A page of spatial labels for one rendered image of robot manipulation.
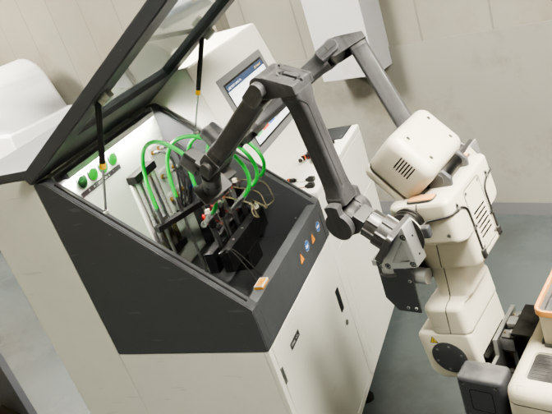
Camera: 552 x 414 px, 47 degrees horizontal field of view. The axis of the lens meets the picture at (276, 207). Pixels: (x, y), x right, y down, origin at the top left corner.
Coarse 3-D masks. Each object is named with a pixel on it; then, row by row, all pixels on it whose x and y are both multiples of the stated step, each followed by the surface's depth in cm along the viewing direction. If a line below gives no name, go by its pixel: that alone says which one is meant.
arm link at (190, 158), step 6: (186, 150) 183; (192, 150) 183; (198, 150) 184; (186, 156) 183; (192, 156) 182; (198, 156) 182; (180, 162) 185; (186, 162) 184; (192, 162) 183; (198, 162) 181; (204, 162) 176; (186, 168) 185; (192, 168) 183; (204, 168) 176; (210, 168) 175; (222, 168) 183; (192, 174) 185; (204, 174) 178; (210, 174) 177
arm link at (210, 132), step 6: (210, 126) 202; (216, 126) 202; (204, 132) 202; (210, 132) 201; (216, 132) 202; (204, 138) 202; (210, 138) 201; (216, 138) 201; (210, 144) 201; (240, 144) 205
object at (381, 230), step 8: (376, 216) 152; (384, 216) 154; (392, 216) 153; (408, 216) 154; (368, 224) 152; (376, 224) 151; (384, 224) 150; (392, 224) 151; (400, 224) 151; (368, 232) 152; (376, 232) 151; (384, 232) 150; (392, 232) 148; (376, 240) 151; (384, 240) 147; (392, 240) 147; (384, 248) 149; (376, 256) 151; (384, 256) 153
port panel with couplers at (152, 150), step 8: (152, 136) 244; (160, 136) 248; (144, 144) 239; (152, 152) 241; (160, 160) 247; (160, 168) 246; (160, 176) 245; (176, 176) 255; (160, 184) 245; (168, 184) 250; (176, 184) 254; (168, 192) 249; (168, 200) 248; (176, 208) 252
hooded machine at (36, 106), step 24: (0, 72) 519; (24, 72) 527; (0, 96) 507; (24, 96) 521; (48, 96) 536; (0, 120) 506; (24, 120) 518; (48, 120) 529; (0, 144) 517; (24, 144) 513
